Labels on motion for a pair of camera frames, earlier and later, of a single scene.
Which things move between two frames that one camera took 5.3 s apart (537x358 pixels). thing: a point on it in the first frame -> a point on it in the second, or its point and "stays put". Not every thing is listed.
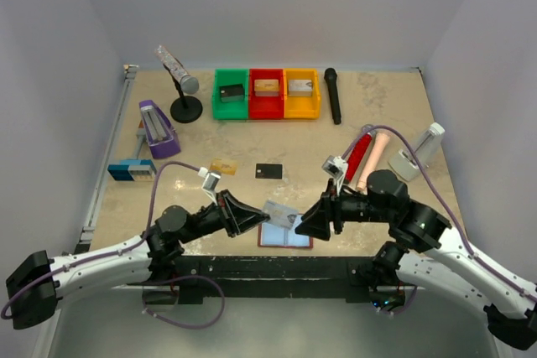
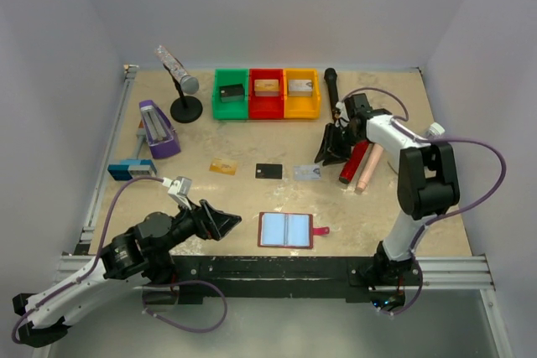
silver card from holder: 278,213 -> 306,172
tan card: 226,167 stays put
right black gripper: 315,222 -> 330,142
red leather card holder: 272,235 stays put
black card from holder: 271,171 stays put
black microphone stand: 185,109 stays put
